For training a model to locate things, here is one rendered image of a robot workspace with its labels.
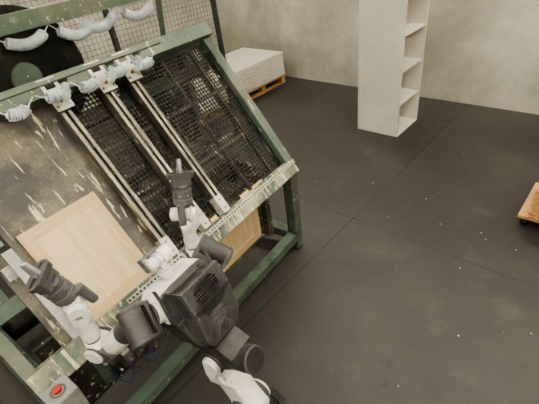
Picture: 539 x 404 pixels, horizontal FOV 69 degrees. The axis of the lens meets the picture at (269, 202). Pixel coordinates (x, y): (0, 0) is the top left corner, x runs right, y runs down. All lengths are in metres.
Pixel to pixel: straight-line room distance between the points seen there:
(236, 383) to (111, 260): 0.95
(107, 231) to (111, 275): 0.24
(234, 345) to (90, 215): 1.12
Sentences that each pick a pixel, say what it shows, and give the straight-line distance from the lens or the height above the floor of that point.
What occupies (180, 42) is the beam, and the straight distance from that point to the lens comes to 2.97.
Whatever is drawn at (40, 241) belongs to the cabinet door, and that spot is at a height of 1.28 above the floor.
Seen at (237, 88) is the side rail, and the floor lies 1.45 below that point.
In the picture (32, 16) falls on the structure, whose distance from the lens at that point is 2.89.
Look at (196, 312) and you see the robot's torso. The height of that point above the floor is 1.34.
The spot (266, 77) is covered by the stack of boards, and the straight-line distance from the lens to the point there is 7.26.
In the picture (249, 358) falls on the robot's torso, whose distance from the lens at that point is 1.65.
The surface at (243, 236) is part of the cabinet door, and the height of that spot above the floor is 0.41.
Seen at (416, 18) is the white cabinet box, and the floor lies 1.31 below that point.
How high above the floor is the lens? 2.43
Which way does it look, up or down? 35 degrees down
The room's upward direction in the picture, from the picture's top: 8 degrees counter-clockwise
